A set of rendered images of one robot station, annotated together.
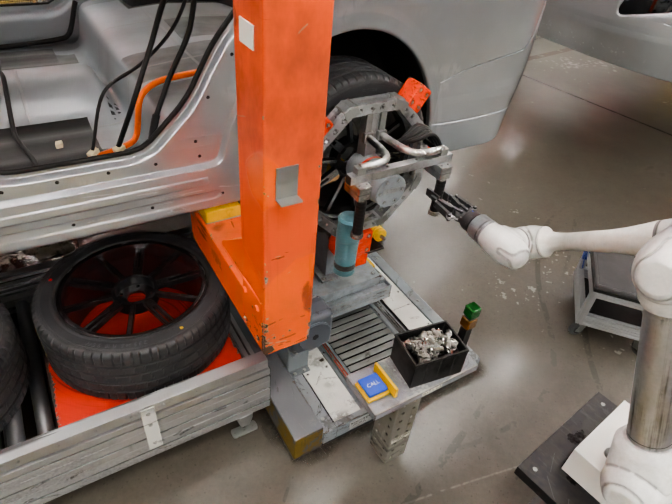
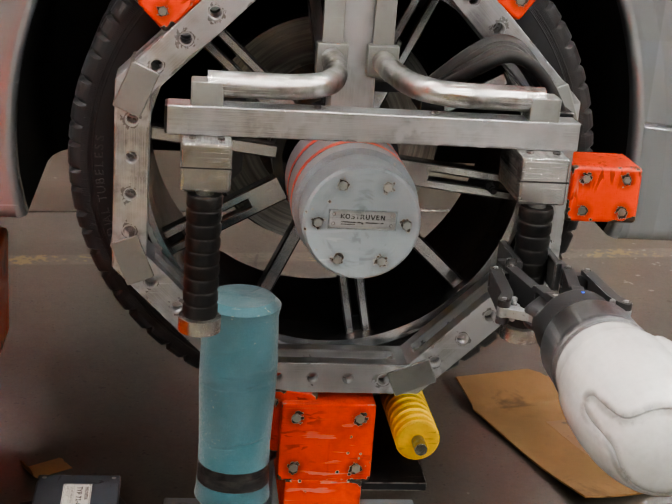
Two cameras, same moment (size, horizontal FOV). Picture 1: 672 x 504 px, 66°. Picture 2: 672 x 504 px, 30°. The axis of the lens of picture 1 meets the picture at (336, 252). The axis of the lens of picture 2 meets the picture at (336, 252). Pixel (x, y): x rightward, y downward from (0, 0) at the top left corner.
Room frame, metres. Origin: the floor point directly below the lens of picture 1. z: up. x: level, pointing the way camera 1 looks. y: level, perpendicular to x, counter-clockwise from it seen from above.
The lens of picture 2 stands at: (0.41, -0.72, 1.26)
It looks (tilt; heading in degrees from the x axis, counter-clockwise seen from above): 19 degrees down; 27
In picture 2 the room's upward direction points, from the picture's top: 4 degrees clockwise
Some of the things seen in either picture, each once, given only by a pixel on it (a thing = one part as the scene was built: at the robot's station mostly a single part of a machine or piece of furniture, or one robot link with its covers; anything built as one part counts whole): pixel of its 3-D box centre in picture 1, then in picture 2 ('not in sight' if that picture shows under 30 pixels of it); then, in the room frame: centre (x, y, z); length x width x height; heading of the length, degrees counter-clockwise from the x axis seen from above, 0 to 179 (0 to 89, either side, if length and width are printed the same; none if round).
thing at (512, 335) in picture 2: (437, 195); (528, 268); (1.61, -0.34, 0.83); 0.04 x 0.04 x 0.16
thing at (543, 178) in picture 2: (438, 167); (533, 168); (1.64, -0.33, 0.93); 0.09 x 0.05 x 0.05; 35
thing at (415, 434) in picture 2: (365, 220); (402, 398); (1.86, -0.11, 0.51); 0.29 x 0.06 x 0.06; 35
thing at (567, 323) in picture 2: (481, 228); (595, 354); (1.42, -0.47, 0.83); 0.09 x 0.06 x 0.09; 125
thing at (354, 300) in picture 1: (327, 283); not in sight; (1.85, 0.02, 0.13); 0.50 x 0.36 x 0.10; 125
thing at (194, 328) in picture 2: (359, 217); (202, 258); (1.42, -0.06, 0.83); 0.04 x 0.04 x 0.16
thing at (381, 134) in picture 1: (413, 133); (461, 50); (1.66, -0.22, 1.03); 0.19 x 0.18 x 0.11; 35
